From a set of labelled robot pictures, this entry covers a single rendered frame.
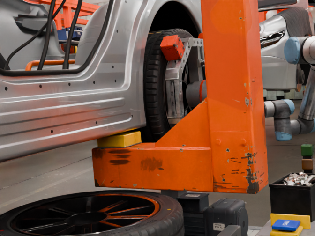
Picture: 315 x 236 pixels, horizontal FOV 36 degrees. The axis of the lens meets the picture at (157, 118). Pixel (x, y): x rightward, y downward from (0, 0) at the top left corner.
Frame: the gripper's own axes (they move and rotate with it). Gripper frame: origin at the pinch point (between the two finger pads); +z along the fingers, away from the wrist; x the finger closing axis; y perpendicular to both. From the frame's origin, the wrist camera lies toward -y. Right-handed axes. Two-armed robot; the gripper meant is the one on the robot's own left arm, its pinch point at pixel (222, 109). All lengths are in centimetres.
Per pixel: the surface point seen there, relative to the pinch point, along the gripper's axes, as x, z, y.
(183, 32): 20.0, 7.3, -39.5
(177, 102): -2.5, 21.6, -5.4
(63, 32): 648, -1, -159
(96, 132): -31, 63, 3
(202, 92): 9.1, 5.0, -8.8
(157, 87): -0.6, 29.6, -12.8
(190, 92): 14.6, 9.0, -9.8
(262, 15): 865, -511, -213
